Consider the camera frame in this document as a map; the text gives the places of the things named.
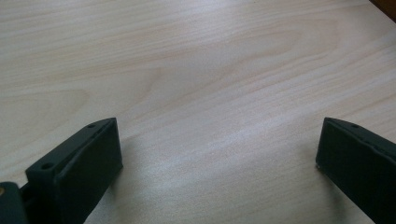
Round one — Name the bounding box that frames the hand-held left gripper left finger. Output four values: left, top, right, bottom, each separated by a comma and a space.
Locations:
20, 117, 124, 224

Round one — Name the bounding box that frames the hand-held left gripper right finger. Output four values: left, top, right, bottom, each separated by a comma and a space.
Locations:
315, 117, 396, 224

